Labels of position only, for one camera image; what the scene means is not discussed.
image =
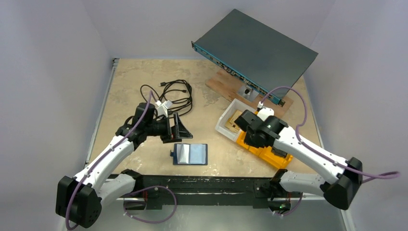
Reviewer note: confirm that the white plastic bin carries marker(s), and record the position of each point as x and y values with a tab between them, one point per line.
221	125

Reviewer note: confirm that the metal stand bracket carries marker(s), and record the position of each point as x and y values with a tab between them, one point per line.
247	92

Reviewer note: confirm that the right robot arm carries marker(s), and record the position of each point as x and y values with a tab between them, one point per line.
336	178

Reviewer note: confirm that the gold cards stack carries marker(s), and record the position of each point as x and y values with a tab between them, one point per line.
231	125

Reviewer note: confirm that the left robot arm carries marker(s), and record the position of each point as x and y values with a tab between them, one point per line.
80	198

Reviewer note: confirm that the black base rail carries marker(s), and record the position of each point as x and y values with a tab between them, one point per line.
156	191

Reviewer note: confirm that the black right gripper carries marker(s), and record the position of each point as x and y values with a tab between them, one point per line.
243	117

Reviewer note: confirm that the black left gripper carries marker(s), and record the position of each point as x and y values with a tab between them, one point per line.
172	127

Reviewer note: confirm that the aluminium table frame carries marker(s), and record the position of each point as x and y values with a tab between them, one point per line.
178	86

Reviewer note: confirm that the blue network switch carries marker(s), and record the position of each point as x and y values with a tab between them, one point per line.
261	57

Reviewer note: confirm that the wooden board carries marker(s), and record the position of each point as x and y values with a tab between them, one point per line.
231	88

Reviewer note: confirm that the yellow plastic bin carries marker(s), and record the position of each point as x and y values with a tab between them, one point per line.
266	154

